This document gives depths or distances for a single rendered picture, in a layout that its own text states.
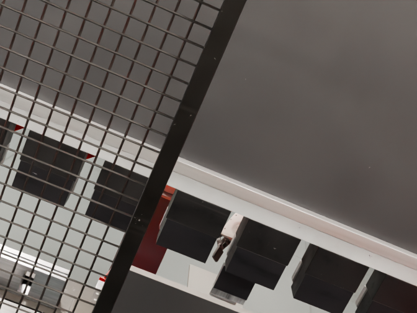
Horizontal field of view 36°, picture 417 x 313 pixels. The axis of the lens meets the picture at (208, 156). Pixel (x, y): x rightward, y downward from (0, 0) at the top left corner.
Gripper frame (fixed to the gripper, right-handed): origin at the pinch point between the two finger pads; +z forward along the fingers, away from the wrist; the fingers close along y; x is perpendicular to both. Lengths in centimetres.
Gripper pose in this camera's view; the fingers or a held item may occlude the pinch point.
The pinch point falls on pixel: (225, 258)
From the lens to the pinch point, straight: 188.8
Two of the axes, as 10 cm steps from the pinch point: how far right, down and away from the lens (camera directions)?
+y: 7.8, 2.2, -5.8
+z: -5.2, 7.4, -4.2
